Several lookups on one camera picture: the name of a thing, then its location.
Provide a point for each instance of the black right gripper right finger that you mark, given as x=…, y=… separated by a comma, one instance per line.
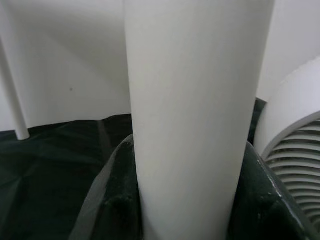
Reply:
x=265, y=200

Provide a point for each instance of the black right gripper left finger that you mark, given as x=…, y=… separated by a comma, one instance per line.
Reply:
x=112, y=195

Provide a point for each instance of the white plastic table leg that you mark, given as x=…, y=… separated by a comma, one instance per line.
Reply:
x=190, y=112
x=13, y=82

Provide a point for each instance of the black tablecloth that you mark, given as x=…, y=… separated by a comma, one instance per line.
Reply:
x=50, y=170

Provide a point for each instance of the white round fan housing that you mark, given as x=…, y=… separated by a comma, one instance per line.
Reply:
x=287, y=105

